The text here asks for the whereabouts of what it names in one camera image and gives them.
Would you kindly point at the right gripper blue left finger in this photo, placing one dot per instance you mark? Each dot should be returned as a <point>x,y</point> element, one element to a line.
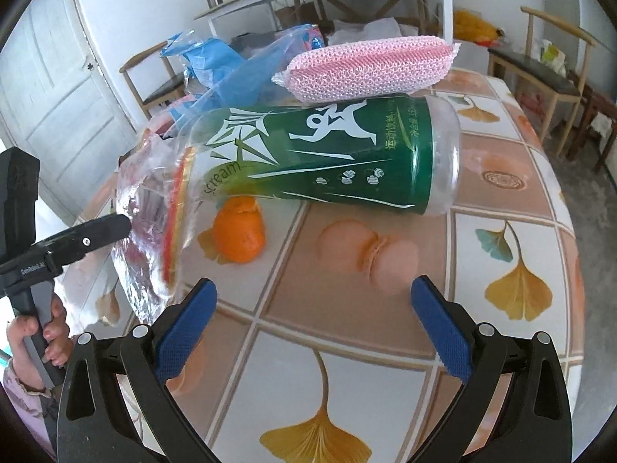
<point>94,424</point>

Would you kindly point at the wooden chair by door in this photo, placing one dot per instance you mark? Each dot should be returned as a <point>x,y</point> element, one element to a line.
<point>152,80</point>

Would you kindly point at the clear plastic snack bag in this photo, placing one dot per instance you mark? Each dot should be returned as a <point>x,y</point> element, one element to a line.
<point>152,191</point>

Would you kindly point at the white door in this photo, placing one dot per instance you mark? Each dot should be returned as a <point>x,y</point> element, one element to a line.
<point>57,106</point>

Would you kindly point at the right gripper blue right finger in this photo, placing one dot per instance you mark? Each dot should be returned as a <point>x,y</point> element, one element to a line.
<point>534,422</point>

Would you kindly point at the yellow plastic bag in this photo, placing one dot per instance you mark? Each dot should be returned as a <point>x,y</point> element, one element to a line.
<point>472,28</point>

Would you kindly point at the pink left sleeve forearm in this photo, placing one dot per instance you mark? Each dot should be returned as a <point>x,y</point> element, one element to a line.
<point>36,409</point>

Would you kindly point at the pink mesh sponge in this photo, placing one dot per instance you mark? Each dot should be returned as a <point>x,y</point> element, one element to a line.
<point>368,68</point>

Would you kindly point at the green label plastic bottle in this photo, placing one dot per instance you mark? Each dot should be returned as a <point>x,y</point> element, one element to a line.
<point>396,151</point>

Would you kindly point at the orange peel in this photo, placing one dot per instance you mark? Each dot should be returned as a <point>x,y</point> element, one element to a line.
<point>239,232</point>

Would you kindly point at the dark wooden stool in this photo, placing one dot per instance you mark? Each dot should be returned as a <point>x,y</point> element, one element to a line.
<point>598,122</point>

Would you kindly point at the wooden chair black seat right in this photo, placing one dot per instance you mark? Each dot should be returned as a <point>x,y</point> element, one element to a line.
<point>558,88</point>

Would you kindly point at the blue plastic bag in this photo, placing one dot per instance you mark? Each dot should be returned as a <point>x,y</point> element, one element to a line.
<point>238,73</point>

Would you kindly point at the patterned tablecloth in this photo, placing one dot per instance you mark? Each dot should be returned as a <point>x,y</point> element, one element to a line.
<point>315,353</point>

